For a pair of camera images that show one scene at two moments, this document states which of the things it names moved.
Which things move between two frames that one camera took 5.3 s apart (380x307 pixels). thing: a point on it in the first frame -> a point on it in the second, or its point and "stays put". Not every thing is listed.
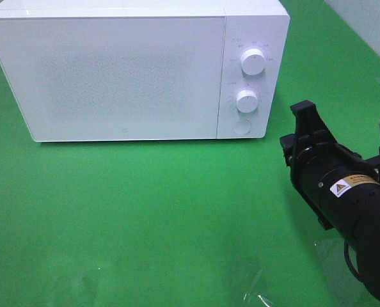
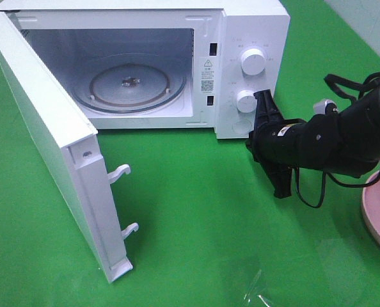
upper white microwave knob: x=253 y=61 stays put
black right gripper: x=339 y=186 -> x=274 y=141
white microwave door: x=88 y=78 -> x=79 y=142
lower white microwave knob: x=247 y=101 stays put
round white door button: x=242 y=126 stays put
